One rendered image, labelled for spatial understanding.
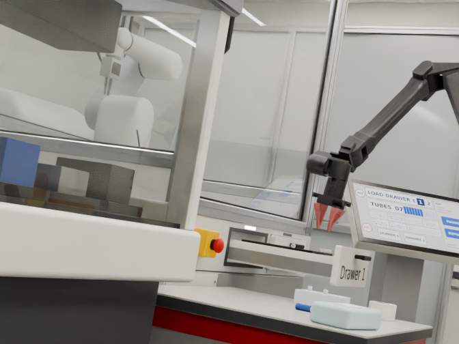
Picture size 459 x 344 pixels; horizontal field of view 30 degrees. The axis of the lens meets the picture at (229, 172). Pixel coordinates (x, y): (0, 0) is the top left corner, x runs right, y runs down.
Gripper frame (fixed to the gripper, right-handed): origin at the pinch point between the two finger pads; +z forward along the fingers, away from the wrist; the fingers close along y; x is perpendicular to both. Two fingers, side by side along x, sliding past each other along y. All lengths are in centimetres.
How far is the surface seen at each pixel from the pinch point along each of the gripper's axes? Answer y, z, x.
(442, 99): 25, -71, -166
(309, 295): -11.4, 17.2, 25.9
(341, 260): -11.9, 6.8, 10.9
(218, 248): 13.3, 12.4, 33.8
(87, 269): -9, 15, 118
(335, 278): -12.1, 11.8, 12.9
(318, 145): 29, -26, -47
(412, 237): -1, -4, -88
